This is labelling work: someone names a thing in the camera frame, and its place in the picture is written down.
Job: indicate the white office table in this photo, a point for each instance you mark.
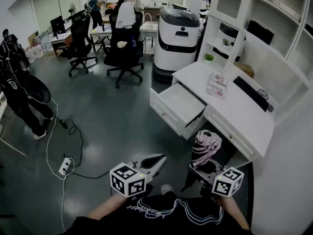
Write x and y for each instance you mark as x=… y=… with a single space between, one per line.
x=100 y=29
x=61 y=37

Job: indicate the black office chair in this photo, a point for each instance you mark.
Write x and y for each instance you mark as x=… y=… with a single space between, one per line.
x=123 y=57
x=79 y=40

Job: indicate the white garment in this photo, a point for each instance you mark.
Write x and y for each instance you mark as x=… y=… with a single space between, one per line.
x=125 y=15

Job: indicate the white sink stand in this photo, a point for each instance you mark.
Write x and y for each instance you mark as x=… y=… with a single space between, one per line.
x=148 y=28

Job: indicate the person's black printed shirt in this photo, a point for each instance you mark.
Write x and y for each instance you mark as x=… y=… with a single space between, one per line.
x=166 y=219

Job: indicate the black keyboard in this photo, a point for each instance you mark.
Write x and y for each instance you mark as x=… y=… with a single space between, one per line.
x=252 y=94

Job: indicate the black box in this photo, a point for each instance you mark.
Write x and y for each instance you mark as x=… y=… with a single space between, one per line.
x=260 y=32

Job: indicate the person's grey shoe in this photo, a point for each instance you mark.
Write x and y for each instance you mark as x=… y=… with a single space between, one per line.
x=167 y=189

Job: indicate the person's right forearm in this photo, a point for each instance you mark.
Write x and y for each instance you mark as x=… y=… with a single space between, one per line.
x=234 y=213

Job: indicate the black monitor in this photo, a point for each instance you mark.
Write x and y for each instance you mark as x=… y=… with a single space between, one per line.
x=57 y=25

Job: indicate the standing fan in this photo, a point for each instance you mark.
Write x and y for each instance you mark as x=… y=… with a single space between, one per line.
x=72 y=8

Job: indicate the black power adapter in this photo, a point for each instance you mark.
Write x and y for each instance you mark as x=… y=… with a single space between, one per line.
x=63 y=123

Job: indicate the brown cardboard box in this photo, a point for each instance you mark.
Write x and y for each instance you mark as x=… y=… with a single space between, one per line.
x=244 y=69

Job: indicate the white plush toy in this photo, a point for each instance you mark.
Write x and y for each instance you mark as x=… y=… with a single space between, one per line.
x=122 y=44

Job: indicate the small potted plant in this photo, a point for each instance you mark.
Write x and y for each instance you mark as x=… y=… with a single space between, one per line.
x=226 y=43
x=208 y=57

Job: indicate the black round dish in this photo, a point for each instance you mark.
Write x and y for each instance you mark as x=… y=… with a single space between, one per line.
x=39 y=89

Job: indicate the white and red bags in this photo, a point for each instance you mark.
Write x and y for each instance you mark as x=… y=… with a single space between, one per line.
x=34 y=53

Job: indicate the person's left forearm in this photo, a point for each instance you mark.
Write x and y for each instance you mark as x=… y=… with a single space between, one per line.
x=105 y=208

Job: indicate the white desk with hutch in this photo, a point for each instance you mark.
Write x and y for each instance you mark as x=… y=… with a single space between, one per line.
x=242 y=116

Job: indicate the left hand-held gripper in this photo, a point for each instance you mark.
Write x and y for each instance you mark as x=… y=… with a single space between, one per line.
x=127 y=180

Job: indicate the black mouse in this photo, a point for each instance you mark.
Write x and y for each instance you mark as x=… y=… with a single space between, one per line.
x=270 y=108

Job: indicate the blue bottle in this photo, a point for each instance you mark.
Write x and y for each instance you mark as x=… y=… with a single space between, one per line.
x=133 y=42

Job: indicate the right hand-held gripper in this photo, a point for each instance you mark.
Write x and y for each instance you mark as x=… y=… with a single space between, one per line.
x=227 y=183

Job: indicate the white power strip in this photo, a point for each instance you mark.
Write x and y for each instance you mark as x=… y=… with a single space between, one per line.
x=65 y=166

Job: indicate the pink and black umbrella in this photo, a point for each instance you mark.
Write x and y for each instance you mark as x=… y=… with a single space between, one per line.
x=205 y=146

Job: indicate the white drawer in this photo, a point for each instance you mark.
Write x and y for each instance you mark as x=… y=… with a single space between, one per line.
x=181 y=104

